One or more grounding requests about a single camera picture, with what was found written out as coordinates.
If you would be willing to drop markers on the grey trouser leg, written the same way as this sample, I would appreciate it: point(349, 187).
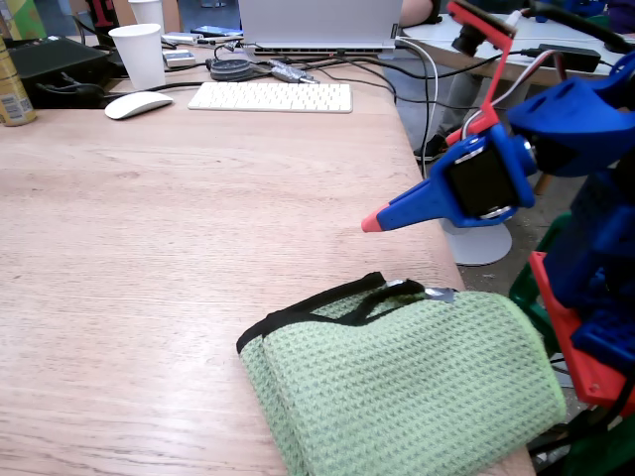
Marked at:
point(461, 109)

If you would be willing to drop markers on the green yellow carton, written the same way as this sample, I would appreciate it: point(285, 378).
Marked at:
point(22, 17)

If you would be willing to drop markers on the white keyboard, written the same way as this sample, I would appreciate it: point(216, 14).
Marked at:
point(270, 96)

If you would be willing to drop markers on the black power adapter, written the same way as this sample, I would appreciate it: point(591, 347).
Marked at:
point(570, 57)

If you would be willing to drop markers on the white flat device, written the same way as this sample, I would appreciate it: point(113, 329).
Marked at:
point(181, 38)

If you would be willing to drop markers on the black object with red letter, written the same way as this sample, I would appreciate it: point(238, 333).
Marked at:
point(101, 15)

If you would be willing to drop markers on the silver laptop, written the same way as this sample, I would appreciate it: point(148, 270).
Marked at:
point(317, 20)

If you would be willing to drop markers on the black shoe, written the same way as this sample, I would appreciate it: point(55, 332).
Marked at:
point(434, 149)

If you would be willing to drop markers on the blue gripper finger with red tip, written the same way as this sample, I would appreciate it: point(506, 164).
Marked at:
point(412, 210)

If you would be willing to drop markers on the red robot base plate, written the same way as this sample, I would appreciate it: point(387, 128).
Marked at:
point(560, 317)

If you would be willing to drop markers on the black box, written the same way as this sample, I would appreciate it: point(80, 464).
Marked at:
point(54, 59)

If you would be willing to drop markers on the grey duct tape piece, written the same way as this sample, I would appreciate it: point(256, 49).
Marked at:
point(441, 296)

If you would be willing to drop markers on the white computer mouse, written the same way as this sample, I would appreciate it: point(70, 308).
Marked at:
point(136, 105)

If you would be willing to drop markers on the green table clamp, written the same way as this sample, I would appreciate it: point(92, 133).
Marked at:
point(521, 292)

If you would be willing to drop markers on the wooden furniture leg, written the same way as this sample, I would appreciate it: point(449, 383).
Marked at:
point(543, 184)

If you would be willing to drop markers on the blue printed robot part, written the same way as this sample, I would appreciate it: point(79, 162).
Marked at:
point(575, 7)

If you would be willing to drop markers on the red camera mount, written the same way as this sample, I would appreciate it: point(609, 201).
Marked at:
point(488, 116)

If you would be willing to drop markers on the white paper cup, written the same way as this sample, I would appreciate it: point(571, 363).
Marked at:
point(149, 12)
point(139, 59)

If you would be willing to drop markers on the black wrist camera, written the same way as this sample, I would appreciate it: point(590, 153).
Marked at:
point(469, 39)

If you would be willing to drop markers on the green waffle cloth black trim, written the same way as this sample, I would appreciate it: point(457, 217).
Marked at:
point(397, 387)

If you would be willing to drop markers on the blue printed robot arm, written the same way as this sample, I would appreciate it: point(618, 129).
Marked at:
point(585, 124)

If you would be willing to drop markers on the white pedestal base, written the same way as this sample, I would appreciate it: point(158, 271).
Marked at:
point(481, 245)

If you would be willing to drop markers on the round white table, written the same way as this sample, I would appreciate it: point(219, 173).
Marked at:
point(431, 37)

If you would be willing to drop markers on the small silver box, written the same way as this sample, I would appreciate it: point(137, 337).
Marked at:
point(178, 58)

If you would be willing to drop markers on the black round puck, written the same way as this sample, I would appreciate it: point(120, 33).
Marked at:
point(230, 69)

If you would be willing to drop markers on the yellow drink can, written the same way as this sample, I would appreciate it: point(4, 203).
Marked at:
point(12, 89)

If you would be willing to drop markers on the blue gripper body black servo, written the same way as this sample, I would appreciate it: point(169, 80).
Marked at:
point(478, 182)

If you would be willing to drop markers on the grey tape-wrapped plug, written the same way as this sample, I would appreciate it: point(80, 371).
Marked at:
point(292, 72)

